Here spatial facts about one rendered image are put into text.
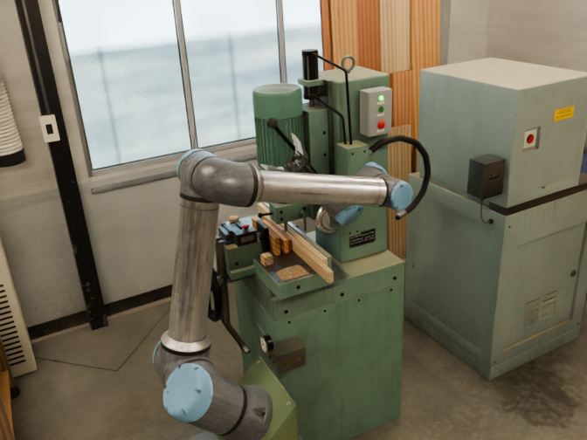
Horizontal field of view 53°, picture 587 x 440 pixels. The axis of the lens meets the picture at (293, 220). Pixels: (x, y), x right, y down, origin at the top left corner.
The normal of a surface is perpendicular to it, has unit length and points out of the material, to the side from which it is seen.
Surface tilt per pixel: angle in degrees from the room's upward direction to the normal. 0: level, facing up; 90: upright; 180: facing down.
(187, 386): 44
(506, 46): 90
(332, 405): 90
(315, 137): 90
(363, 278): 90
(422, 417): 0
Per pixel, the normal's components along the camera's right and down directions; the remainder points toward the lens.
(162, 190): 0.48, 0.34
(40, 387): -0.05, -0.91
